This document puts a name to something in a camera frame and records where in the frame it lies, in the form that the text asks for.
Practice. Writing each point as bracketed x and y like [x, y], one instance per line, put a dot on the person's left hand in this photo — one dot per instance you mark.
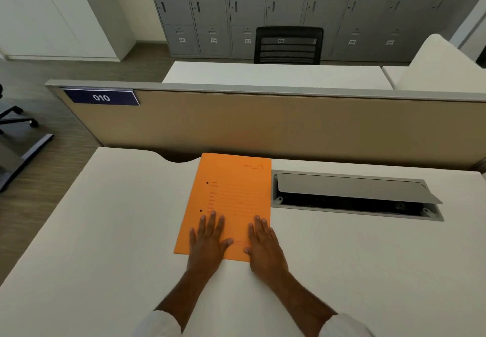
[207, 249]

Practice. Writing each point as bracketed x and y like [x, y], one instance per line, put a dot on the person's right hand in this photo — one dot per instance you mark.
[265, 257]

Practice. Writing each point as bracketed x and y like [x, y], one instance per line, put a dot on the person's left little finger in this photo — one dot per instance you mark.
[193, 236]

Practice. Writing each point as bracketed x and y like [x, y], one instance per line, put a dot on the person's right little finger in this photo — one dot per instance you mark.
[272, 235]

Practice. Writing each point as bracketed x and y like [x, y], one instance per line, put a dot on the person's right thumb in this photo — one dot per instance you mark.
[248, 251]

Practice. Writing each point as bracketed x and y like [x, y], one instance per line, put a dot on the person's right middle finger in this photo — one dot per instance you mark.
[259, 227]

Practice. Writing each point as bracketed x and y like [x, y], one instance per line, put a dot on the person's left thumb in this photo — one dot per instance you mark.
[226, 243]

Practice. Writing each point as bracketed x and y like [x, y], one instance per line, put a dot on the person's left middle finger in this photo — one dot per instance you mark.
[211, 222]

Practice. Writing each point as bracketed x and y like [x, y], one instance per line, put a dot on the person's left forearm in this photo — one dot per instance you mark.
[186, 295]

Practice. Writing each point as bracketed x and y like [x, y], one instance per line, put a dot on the person's right forearm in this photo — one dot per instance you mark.
[300, 304]

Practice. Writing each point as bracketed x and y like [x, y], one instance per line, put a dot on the orange paper file folder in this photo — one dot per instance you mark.
[227, 192]

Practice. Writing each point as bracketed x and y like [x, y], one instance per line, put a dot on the white left sleeve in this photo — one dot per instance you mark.
[157, 325]

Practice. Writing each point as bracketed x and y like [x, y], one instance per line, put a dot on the white sleeve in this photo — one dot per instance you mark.
[343, 327]
[157, 325]

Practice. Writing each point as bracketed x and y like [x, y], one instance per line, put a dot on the beige desk partition panel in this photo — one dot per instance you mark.
[273, 127]

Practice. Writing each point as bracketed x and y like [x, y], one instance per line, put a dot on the white right sleeve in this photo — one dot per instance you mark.
[343, 327]

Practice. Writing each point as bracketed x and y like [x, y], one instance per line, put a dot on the blue number sign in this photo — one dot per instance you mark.
[101, 97]

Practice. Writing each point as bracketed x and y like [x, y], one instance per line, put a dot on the black mesh office chair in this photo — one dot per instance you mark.
[288, 46]

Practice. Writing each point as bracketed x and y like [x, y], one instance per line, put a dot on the grey metal desk foot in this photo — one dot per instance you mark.
[22, 156]

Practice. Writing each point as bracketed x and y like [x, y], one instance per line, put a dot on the black chair wheel base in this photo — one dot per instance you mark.
[15, 118]

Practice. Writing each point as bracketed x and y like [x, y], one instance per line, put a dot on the bank of grey lockers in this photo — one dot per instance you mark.
[303, 6]

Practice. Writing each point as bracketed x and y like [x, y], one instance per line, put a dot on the white cabinet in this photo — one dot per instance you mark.
[60, 10]

